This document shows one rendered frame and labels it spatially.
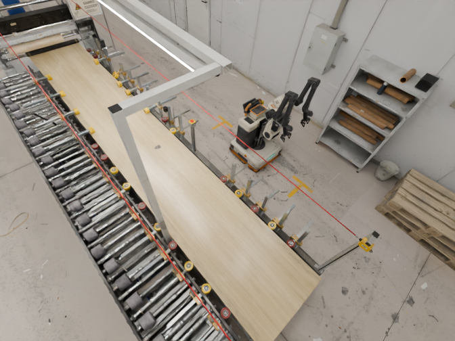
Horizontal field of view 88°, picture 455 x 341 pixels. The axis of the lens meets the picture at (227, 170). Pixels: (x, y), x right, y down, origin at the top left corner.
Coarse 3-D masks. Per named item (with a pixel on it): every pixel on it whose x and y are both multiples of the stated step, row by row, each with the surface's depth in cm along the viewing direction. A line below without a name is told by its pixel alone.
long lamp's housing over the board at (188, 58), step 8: (104, 0) 190; (112, 0) 186; (112, 8) 186; (120, 8) 180; (128, 8) 179; (128, 16) 176; (136, 16) 172; (136, 24) 172; (144, 24) 166; (144, 32) 168; (152, 32) 163; (160, 32) 161; (160, 40) 159; (168, 40) 156; (168, 48) 156; (176, 48) 152; (184, 48) 151; (176, 56) 154; (184, 56) 149; (192, 56) 146; (192, 64) 146; (200, 64) 142; (208, 64) 142
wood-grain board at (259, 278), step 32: (64, 64) 379; (64, 96) 335; (96, 96) 340; (128, 96) 345; (96, 128) 304; (160, 128) 312; (128, 160) 278; (160, 160) 281; (192, 160) 285; (160, 192) 257; (192, 192) 259; (224, 192) 262; (192, 224) 238; (224, 224) 241; (256, 224) 243; (192, 256) 220; (224, 256) 222; (256, 256) 224; (288, 256) 226; (224, 288) 206; (256, 288) 208; (288, 288) 210; (256, 320) 194; (288, 320) 196
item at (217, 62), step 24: (120, 0) 175; (168, 24) 152; (192, 48) 140; (192, 72) 123; (216, 72) 130; (144, 96) 110; (168, 96) 117; (120, 120) 107; (144, 168) 140; (144, 192) 163; (168, 240) 238
